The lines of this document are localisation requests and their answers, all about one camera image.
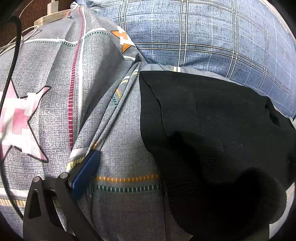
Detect grey star-print quilt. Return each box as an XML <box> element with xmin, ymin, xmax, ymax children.
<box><xmin>0</xmin><ymin>4</ymin><xmax>146</xmax><ymax>224</ymax></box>

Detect white cable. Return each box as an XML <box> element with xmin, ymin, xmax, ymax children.
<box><xmin>0</xmin><ymin>0</ymin><xmax>54</xmax><ymax>55</ymax></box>

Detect black pants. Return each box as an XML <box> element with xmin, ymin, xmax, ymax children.
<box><xmin>139</xmin><ymin>71</ymin><xmax>296</xmax><ymax>241</ymax></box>

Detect white power strip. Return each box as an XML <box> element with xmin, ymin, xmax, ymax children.
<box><xmin>34</xmin><ymin>9</ymin><xmax>73</xmax><ymax>26</ymax></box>

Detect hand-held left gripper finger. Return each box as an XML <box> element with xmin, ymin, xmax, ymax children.
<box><xmin>23</xmin><ymin>150</ymin><xmax>102</xmax><ymax>241</ymax></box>

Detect white charger plug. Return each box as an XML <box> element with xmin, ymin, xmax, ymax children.
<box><xmin>47</xmin><ymin>0</ymin><xmax>60</xmax><ymax>15</ymax></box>

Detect blue plaid pillow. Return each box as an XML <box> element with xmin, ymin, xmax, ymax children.
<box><xmin>75</xmin><ymin>0</ymin><xmax>296</xmax><ymax>119</ymax></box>

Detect black cable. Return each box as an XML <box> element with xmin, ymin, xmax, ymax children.
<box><xmin>0</xmin><ymin>9</ymin><xmax>24</xmax><ymax>219</ymax></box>

